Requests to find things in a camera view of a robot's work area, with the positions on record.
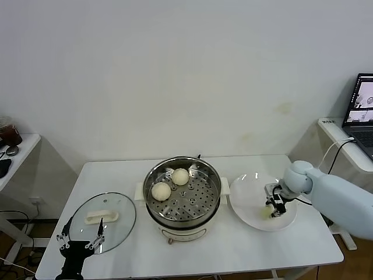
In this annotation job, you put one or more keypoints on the white side table with cup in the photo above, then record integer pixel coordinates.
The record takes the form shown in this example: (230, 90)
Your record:
(26, 146)

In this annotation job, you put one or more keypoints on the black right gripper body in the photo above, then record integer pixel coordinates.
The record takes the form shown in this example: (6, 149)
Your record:
(277, 200)

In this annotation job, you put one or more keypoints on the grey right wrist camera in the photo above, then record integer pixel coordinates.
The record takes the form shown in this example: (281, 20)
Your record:
(271, 190)

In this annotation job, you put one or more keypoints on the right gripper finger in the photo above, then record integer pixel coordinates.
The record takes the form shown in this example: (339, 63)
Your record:
(274, 211)
(283, 208)

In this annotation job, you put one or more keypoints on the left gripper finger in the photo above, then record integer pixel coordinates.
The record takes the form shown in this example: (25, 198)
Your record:
(100, 230)
(65, 230)

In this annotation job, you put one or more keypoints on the small printed table label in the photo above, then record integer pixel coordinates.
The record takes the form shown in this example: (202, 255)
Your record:
(328, 122)

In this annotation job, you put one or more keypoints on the white round plate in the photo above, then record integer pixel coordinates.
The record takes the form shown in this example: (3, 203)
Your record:
(247, 201)

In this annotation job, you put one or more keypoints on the round silver disc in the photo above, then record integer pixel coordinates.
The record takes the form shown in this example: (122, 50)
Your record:
(12, 150)

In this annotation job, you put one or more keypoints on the perforated steel steamer basket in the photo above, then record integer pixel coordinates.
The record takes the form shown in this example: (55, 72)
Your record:
(204, 175)

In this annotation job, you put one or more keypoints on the cream electric cooking pot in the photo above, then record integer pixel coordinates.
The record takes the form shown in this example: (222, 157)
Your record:
(180, 235)

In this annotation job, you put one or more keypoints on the white wall socket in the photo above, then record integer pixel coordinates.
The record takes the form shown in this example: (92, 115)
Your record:
(36, 200)

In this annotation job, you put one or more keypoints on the white steamed baozi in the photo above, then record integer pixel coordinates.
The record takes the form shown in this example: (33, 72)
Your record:
(180, 176)
(264, 213)
(161, 191)

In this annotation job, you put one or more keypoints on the white side table with label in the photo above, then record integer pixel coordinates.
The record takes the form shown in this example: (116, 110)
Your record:
(335, 137)

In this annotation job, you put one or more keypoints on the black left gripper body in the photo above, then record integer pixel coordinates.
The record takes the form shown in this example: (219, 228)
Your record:
(75, 249)

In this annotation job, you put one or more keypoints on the grey open laptop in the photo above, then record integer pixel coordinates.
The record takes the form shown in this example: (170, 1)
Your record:
(361, 131)

